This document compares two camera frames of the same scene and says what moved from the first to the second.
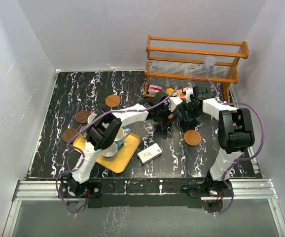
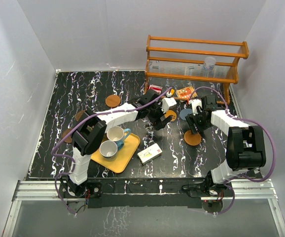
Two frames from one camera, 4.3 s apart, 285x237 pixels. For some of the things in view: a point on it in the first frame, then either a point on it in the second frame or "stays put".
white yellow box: (150, 154) stays put
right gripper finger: (185, 116) -> (191, 124)
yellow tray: (116, 164) stays put
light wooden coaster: (192, 138) stays put
